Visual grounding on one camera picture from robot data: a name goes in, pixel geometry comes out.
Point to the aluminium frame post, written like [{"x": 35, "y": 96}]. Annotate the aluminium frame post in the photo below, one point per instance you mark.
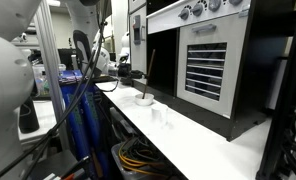
[{"x": 50, "y": 55}]

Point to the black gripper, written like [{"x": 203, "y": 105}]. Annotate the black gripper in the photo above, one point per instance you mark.
[{"x": 126, "y": 74}]

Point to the bin with yellow cables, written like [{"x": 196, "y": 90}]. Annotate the bin with yellow cables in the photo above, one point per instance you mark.
[{"x": 137, "y": 159}]

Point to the black water bottle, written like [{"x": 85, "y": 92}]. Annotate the black water bottle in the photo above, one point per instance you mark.
[{"x": 28, "y": 121}]

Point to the white bowl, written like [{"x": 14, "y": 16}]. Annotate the white bowl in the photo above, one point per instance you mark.
[{"x": 144, "y": 100}]

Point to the brown wooden spoon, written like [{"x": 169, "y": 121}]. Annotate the brown wooden spoon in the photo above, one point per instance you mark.
[{"x": 149, "y": 73}]

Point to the toy kitchen stove unit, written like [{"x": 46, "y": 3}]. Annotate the toy kitchen stove unit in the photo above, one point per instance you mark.
[{"x": 216, "y": 61}]

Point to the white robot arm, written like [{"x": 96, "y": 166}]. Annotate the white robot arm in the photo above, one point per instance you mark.
[{"x": 16, "y": 82}]

